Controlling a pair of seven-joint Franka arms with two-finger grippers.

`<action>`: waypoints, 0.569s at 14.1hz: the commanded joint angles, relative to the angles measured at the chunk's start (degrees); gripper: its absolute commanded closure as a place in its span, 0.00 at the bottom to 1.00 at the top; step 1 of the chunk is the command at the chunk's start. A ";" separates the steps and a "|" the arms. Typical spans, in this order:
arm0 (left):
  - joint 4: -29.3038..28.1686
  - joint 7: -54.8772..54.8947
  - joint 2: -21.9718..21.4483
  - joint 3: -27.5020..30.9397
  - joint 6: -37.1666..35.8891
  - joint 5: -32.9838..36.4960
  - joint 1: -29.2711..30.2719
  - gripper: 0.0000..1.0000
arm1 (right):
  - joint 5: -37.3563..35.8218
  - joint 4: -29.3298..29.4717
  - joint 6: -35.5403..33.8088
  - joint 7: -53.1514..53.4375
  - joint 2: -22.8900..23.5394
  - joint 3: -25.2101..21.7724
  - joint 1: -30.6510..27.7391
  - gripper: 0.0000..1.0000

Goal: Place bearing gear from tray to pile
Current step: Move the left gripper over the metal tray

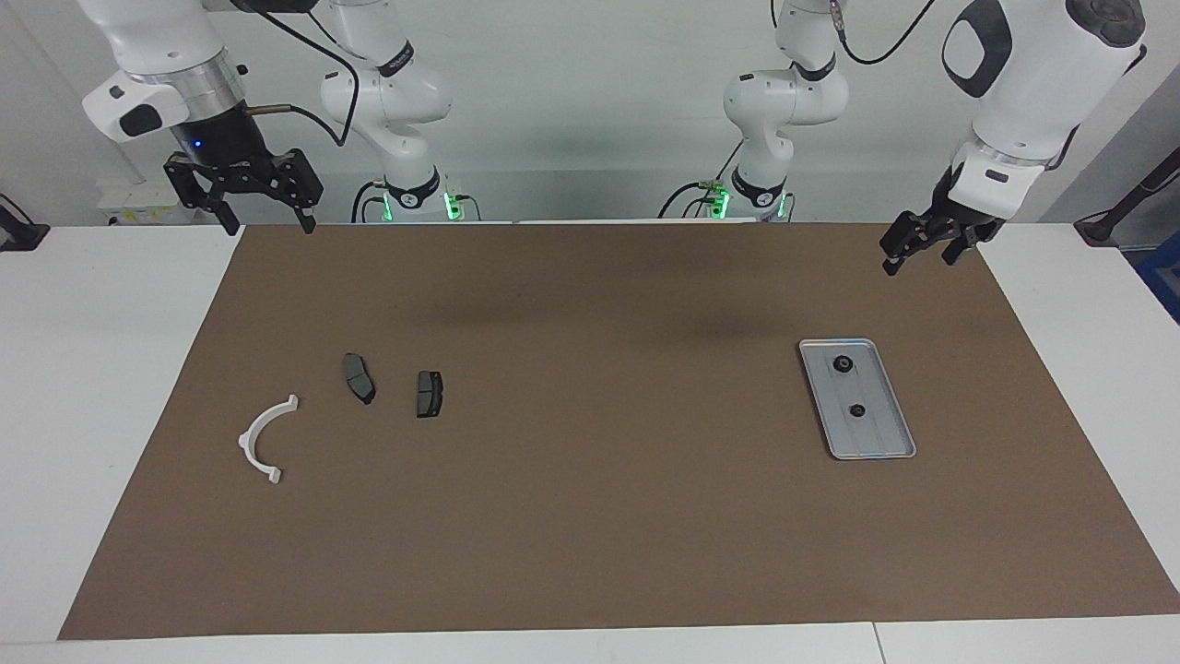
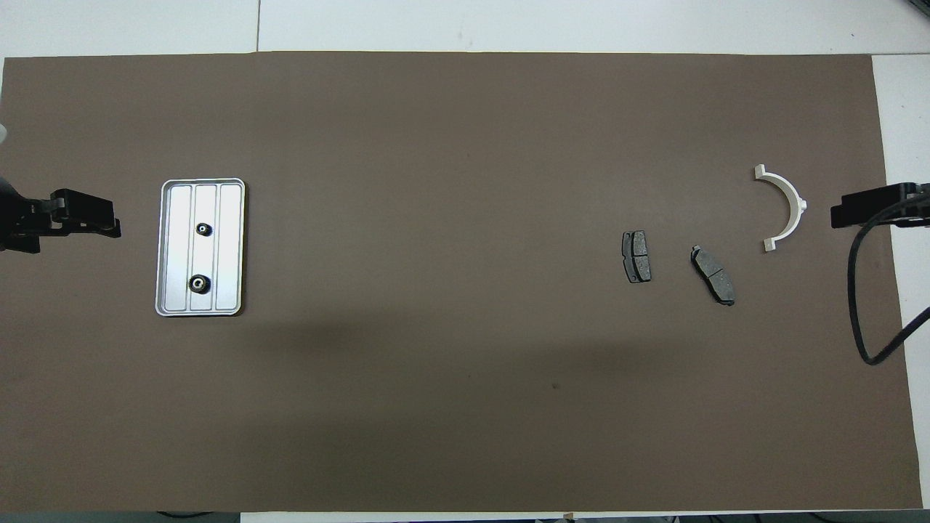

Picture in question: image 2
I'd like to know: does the brown table mat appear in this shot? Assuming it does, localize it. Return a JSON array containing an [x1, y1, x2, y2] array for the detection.
[[0, 51, 923, 513]]

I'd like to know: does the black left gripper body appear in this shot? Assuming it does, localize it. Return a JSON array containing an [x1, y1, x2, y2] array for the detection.
[[0, 177, 55, 254]]

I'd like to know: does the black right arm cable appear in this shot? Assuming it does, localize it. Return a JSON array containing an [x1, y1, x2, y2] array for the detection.
[[849, 192, 930, 366]]

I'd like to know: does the short dark grey brake pad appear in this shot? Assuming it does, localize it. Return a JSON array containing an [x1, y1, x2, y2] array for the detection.
[[621, 230, 652, 284]]

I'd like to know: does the long dark grey brake pad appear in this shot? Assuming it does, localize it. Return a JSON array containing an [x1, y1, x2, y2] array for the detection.
[[690, 246, 736, 307]]

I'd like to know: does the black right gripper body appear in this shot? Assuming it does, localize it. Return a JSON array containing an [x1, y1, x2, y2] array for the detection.
[[903, 183, 930, 227]]

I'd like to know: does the silver metal tray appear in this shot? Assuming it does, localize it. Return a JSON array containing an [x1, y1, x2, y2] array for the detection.
[[155, 178, 246, 317]]

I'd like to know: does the white semicircular bracket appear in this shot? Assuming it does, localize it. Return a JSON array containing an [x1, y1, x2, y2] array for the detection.
[[753, 164, 808, 253]]

